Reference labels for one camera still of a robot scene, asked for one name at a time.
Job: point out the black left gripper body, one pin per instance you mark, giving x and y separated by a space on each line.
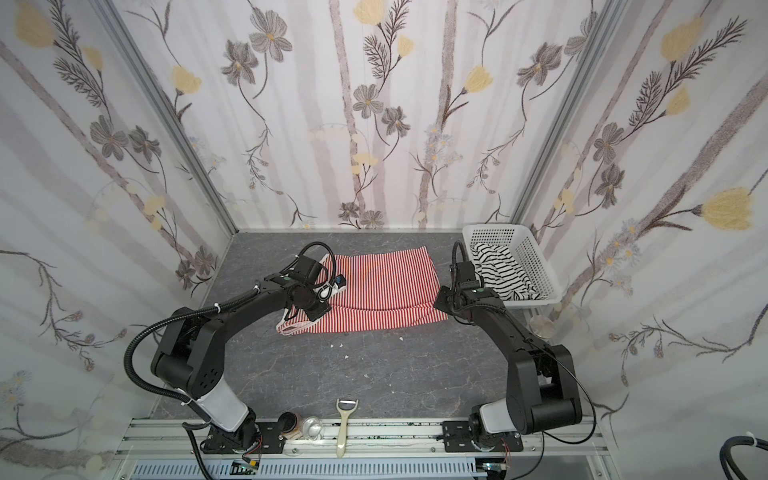
324 291

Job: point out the white slotted cable duct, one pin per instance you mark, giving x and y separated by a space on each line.
376 468

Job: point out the clear glass jar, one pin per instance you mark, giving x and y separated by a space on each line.
542 326

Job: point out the clear glass cup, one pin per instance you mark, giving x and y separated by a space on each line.
312 428

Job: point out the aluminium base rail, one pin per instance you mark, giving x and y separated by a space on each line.
158 449

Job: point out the cream handled peeler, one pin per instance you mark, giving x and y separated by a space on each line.
345 408

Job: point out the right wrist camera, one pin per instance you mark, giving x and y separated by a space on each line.
463 276

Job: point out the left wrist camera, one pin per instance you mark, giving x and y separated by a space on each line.
322 276

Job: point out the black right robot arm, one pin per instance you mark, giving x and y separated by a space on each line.
541 393

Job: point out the black white striped tank top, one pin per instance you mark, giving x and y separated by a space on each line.
501 272

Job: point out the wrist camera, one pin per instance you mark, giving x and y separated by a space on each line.
322 276
463 276

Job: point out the white plastic laundry basket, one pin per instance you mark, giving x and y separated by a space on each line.
520 240

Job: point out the red white striped tank top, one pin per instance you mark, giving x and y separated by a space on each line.
383 291

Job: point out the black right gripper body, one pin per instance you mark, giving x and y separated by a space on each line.
450 301

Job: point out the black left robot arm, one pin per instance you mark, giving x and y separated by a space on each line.
191 357

